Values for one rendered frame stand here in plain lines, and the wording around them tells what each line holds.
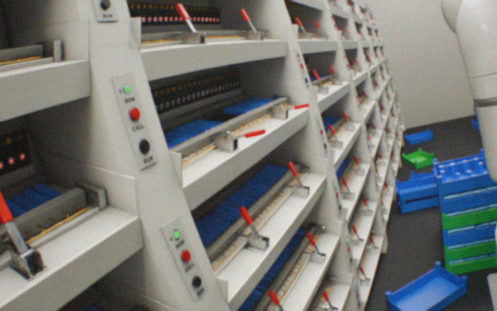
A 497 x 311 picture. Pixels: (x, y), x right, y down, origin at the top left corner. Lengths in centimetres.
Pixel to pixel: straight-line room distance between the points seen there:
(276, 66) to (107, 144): 70
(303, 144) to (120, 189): 72
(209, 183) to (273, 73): 55
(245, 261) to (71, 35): 49
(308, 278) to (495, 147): 60
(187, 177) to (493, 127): 47
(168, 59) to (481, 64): 47
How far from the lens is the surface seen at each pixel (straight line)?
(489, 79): 55
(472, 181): 153
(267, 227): 80
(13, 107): 40
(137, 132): 47
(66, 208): 47
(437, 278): 171
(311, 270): 99
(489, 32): 55
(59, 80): 43
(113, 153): 45
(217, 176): 61
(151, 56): 54
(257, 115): 86
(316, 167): 109
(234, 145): 68
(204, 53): 66
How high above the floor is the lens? 101
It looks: 10 degrees down
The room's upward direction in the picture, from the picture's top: 17 degrees counter-clockwise
